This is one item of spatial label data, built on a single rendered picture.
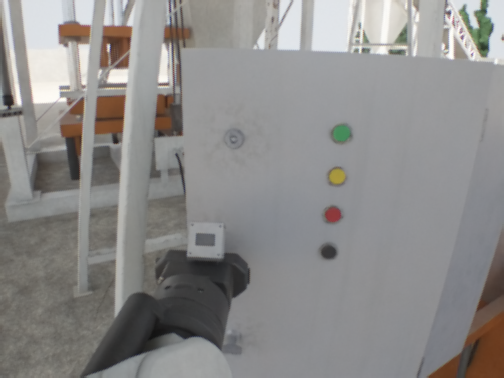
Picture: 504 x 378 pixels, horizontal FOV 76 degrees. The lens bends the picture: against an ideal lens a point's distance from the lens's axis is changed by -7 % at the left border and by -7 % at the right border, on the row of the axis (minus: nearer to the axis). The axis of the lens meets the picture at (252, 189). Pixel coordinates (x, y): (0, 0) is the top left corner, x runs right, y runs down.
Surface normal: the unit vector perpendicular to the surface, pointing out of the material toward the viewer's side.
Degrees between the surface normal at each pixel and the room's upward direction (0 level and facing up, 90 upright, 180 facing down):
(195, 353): 54
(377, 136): 90
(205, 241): 60
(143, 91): 87
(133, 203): 87
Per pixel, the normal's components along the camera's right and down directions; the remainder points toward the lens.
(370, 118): -0.06, 0.33
